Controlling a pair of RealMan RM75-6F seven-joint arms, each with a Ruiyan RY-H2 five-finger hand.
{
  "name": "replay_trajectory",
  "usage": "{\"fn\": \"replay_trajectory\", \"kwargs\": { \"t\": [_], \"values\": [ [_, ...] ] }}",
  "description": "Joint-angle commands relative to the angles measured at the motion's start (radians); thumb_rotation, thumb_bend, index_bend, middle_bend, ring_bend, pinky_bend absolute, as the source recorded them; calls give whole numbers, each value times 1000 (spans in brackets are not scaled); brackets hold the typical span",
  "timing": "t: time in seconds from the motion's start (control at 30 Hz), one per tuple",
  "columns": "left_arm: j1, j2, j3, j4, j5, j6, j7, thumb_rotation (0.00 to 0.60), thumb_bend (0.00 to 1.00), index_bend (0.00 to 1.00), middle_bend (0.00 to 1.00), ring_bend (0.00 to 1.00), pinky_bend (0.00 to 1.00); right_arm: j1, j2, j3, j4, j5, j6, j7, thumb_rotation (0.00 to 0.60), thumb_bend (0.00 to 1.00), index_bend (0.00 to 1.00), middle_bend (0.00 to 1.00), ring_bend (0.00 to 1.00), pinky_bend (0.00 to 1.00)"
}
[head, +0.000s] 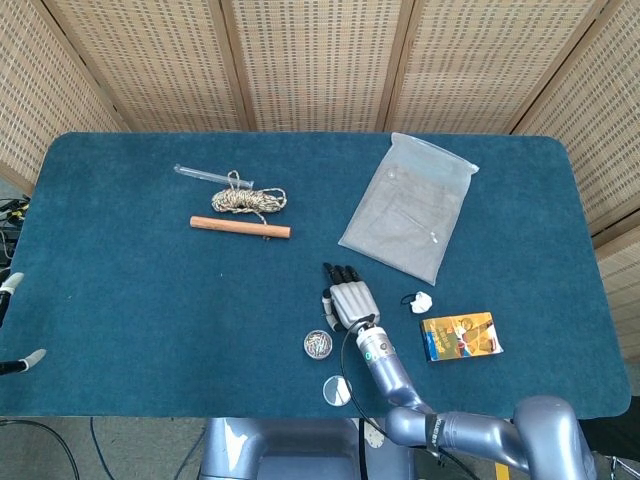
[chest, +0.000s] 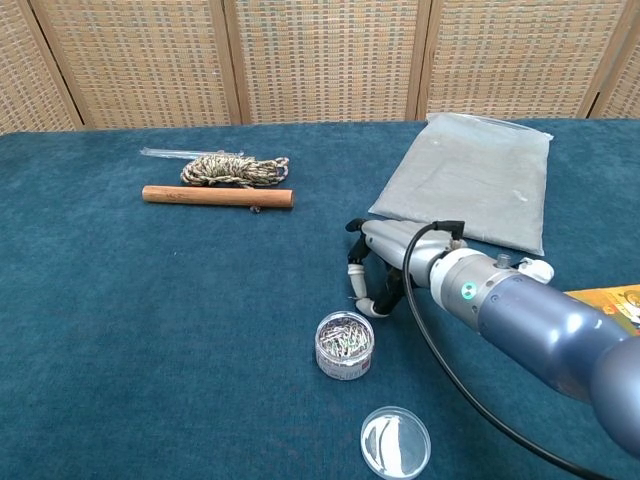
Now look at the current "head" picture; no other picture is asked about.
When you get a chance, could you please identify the brown wooden stick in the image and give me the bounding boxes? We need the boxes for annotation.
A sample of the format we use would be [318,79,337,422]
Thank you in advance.
[189,215,292,240]

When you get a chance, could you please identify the clear glass test tube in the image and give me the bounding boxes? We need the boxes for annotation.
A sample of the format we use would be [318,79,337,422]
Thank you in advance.
[173,163,255,190]

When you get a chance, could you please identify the beige braided rope bundle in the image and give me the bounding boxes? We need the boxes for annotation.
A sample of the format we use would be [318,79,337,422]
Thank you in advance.
[210,170,289,241]

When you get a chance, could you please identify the silver robot torso base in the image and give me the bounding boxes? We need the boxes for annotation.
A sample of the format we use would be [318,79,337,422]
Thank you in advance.
[198,417,416,480]

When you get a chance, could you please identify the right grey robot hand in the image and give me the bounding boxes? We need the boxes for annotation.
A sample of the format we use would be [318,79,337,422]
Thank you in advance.
[319,261,382,334]

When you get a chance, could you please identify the round dish of metal parts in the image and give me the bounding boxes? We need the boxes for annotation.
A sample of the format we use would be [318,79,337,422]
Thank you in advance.
[303,329,335,360]

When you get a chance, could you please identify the woven wooden folding screen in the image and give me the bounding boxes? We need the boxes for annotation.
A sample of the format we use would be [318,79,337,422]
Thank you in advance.
[0,0,640,362]

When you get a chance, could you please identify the blue carpet table mat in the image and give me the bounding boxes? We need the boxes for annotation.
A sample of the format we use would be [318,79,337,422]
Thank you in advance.
[0,131,632,420]

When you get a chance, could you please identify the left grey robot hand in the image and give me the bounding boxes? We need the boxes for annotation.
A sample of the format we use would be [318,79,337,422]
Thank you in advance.
[0,272,48,376]

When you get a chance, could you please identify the blue floor cable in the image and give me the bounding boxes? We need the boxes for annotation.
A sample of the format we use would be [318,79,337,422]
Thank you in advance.
[88,417,117,480]

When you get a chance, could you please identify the clear bag with grey cloth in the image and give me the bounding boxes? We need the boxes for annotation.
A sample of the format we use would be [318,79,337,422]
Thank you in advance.
[337,131,480,287]

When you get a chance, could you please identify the black floor cable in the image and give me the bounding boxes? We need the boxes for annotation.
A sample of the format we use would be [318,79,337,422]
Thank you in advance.
[0,418,81,480]

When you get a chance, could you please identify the yellow printed cardboard box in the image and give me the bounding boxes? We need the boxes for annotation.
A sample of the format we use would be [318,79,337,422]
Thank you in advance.
[419,312,504,363]

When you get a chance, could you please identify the tangled cables with yellow plug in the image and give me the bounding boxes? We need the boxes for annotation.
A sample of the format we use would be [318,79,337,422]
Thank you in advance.
[0,197,32,267]

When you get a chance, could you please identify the clear round plastic lid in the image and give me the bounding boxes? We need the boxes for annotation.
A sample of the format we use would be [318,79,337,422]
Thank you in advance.
[322,374,353,407]

